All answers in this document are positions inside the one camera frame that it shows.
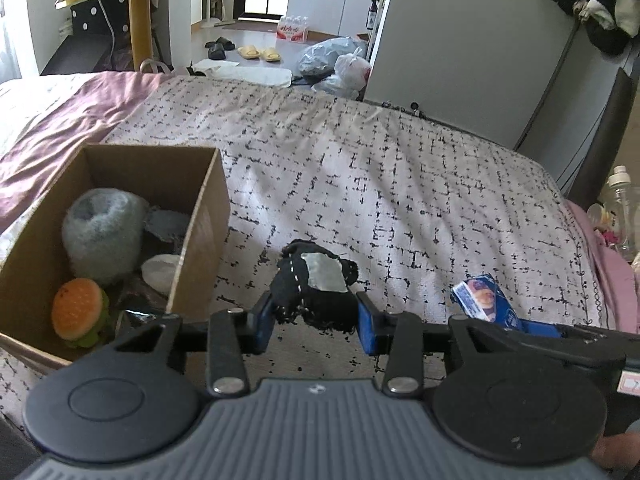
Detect black plush toy grey patch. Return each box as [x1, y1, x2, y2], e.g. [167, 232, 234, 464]
[269, 240, 360, 334]

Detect black white-dotted cabinet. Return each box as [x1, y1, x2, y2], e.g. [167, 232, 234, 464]
[70, 0, 132, 37]

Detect shrink-wrapped water bottle pack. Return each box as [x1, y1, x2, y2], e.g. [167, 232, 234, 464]
[276, 15, 310, 44]

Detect pair of black slippers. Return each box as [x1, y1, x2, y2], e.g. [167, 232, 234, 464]
[205, 37, 236, 61]

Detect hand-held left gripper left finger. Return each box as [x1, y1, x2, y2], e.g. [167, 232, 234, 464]
[102, 294, 277, 396]

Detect fluffy grey-blue cloth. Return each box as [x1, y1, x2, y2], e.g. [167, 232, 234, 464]
[61, 188, 152, 287]

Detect black-patterned white blanket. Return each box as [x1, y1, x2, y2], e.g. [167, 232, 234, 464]
[0, 76, 620, 431]

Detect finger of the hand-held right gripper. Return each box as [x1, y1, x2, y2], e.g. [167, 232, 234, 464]
[520, 321, 628, 378]

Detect clear plastic bottle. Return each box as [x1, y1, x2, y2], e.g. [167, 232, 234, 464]
[604, 165, 640, 252]

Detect black cables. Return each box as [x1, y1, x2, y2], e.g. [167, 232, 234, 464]
[370, 99, 432, 122]

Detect round gold-edged table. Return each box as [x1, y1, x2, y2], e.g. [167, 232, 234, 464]
[55, 0, 223, 72]

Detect person's right hand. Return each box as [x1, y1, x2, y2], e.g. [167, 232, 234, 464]
[590, 432, 640, 478]

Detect dark shiny packet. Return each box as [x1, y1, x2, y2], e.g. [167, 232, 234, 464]
[117, 306, 168, 332]

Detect hanging black and white clothes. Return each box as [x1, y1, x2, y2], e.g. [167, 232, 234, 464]
[545, 0, 640, 57]

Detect white floor mat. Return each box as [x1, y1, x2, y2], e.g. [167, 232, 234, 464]
[191, 59, 294, 89]

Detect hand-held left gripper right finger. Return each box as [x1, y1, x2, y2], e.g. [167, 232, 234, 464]
[356, 291, 531, 396]

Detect burger plush toy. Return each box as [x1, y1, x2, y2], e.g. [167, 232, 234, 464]
[51, 279, 111, 349]

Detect pink bed sheet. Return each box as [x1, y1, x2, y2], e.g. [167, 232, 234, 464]
[0, 71, 174, 235]

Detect white quilt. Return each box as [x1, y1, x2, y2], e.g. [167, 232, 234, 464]
[0, 75, 83, 128]

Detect grey plastic bag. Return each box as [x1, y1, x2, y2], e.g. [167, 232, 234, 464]
[299, 36, 365, 79]

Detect black chair back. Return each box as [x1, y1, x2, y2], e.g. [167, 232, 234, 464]
[566, 67, 634, 212]

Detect blue snack packet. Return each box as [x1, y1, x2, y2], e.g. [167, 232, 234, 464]
[451, 273, 562, 337]

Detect white round soft pad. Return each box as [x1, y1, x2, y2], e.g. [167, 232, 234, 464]
[141, 254, 182, 297]

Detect grey round soft pad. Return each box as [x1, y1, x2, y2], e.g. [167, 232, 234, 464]
[144, 208, 192, 254]

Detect pink frilled bedding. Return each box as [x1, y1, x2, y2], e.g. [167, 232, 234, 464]
[564, 200, 640, 335]

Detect brown cardboard box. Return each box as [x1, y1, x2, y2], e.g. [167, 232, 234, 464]
[0, 143, 232, 368]

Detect white plastic bag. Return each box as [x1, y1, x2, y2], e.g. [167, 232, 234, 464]
[315, 47, 372, 101]

